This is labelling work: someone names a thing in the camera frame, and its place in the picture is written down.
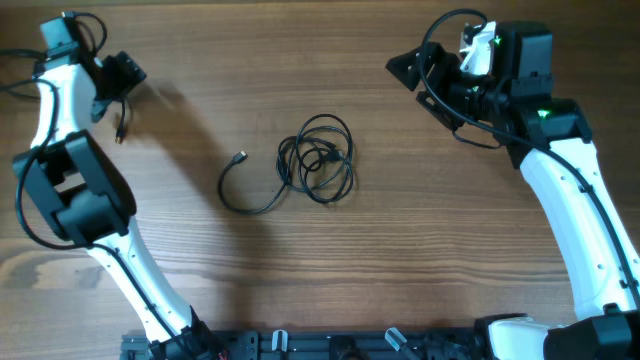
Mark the black cable gold plug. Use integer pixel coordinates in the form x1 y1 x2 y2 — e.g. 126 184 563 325
275 114 354 204

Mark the black cable small plug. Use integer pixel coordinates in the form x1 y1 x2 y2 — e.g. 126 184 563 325
216 151 287 216

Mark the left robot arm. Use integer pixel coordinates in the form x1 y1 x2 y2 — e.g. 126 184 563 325
12 11 225 359

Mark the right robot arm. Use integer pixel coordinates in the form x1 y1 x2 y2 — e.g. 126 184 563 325
386 20 639 359

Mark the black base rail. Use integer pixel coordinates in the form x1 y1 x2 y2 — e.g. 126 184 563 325
120 328 485 360

